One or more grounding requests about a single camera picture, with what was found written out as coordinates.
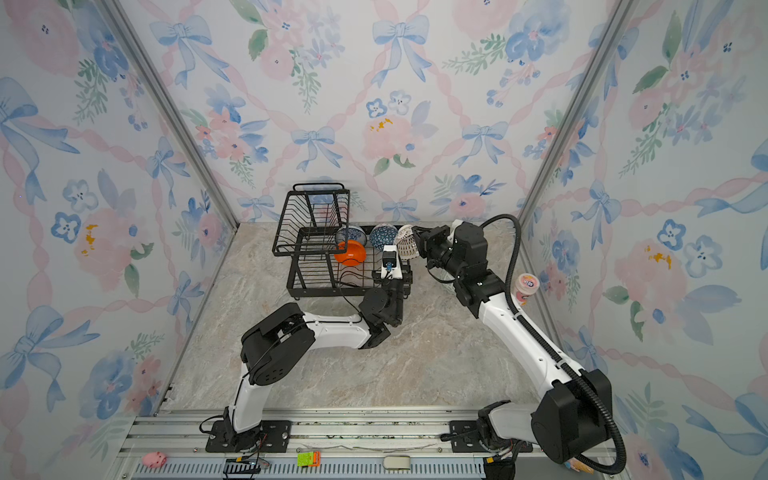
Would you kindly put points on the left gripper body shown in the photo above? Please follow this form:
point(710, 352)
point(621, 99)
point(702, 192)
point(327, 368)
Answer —
point(393, 296)

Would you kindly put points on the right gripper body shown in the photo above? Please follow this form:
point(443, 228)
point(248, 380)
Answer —
point(439, 250)

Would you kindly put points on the white brown lattice bowl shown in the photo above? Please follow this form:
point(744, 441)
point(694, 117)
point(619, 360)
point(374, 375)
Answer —
point(406, 243)

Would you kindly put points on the orange plastic bowl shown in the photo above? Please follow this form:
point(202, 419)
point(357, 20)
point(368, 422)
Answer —
point(352, 254)

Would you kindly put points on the blue triangle pattern bowl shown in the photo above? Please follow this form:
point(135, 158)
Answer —
point(382, 235)

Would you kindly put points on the black wire dish rack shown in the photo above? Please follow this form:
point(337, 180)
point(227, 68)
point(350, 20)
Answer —
point(329, 255)

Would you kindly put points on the blue floral bowl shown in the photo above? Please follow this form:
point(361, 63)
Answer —
point(351, 233)

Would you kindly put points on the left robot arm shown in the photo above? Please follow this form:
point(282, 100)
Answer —
point(274, 346)

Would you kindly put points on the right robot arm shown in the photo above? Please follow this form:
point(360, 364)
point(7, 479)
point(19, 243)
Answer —
point(574, 417)

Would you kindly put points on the pink yogurt cup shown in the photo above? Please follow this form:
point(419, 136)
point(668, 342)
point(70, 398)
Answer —
point(525, 286)

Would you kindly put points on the white small eraser block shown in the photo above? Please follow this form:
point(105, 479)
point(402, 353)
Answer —
point(396, 462)

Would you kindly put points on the green orange small block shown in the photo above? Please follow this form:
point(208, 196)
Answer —
point(309, 459)

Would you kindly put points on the pink toy pig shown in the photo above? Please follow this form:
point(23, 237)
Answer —
point(154, 460)

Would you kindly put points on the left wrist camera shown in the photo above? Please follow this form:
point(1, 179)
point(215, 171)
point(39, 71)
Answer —
point(390, 263)

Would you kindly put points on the aluminium front rail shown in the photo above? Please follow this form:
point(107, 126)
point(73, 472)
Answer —
point(352, 443)

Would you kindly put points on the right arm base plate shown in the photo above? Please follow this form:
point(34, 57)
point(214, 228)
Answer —
point(465, 436)

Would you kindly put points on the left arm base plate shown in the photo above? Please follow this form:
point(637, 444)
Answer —
point(270, 436)

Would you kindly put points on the aluminium corner post right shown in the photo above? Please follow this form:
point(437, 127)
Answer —
point(614, 29)

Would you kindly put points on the aluminium corner post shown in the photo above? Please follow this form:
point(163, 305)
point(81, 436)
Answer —
point(116, 18)
point(614, 29)

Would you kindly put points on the aluminium corner post left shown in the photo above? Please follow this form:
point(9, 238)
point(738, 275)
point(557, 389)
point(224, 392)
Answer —
point(116, 18)

